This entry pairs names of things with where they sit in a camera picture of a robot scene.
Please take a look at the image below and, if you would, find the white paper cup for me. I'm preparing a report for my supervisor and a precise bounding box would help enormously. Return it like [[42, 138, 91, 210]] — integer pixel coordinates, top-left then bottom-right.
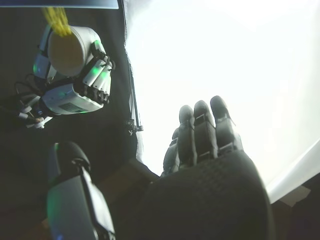
[[47, 26, 101, 77]]

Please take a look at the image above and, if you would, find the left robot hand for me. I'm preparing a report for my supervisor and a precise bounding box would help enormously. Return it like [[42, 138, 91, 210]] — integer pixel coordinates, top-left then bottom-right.
[[46, 94, 275, 240]]

